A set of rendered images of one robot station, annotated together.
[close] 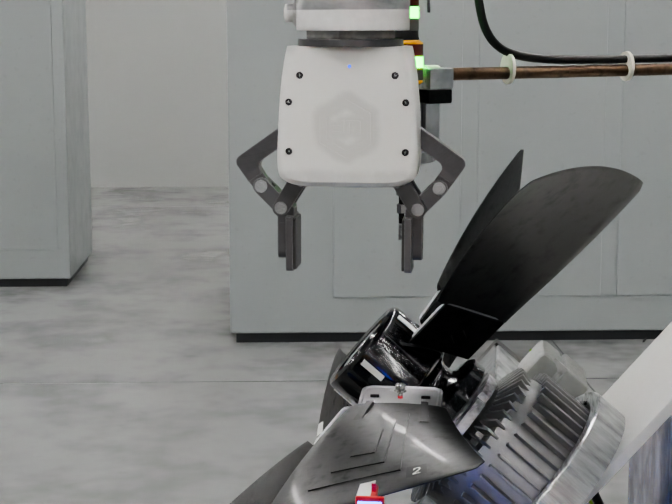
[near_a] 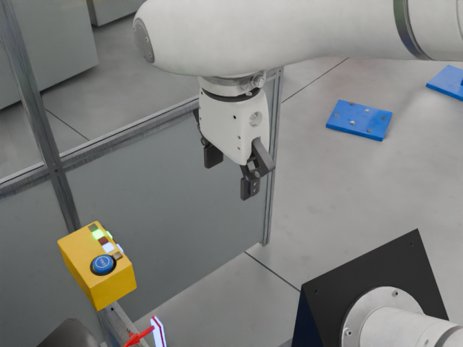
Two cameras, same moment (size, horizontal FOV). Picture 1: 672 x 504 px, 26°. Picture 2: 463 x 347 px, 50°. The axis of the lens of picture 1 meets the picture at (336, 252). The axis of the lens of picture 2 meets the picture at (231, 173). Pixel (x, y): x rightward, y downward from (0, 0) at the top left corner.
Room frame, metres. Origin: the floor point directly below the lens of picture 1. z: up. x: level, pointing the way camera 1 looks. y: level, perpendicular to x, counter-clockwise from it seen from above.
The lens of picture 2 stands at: (1.42, 0.36, 1.91)
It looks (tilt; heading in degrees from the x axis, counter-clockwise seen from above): 43 degrees down; 225
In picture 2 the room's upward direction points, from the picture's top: straight up
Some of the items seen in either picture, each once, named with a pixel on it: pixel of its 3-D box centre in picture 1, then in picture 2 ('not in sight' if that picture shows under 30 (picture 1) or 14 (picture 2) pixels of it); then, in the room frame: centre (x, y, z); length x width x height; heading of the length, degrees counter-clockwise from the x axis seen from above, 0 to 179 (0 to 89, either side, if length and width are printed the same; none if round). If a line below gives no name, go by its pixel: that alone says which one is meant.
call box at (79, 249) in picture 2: not in sight; (98, 266); (1.16, -0.32, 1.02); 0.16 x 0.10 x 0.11; 83
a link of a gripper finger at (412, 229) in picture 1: (425, 225); (208, 143); (1.04, -0.06, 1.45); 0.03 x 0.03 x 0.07; 83
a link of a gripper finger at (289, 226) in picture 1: (276, 222); (256, 182); (1.05, 0.04, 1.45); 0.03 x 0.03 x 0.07; 83
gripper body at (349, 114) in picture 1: (350, 105); (231, 112); (1.05, -0.01, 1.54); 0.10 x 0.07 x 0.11; 83
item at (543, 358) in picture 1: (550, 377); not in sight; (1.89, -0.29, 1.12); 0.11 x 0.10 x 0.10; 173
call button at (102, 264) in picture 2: not in sight; (103, 264); (1.16, -0.28, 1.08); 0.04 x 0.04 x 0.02
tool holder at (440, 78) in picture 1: (410, 114); not in sight; (1.55, -0.08, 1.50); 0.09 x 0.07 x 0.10; 118
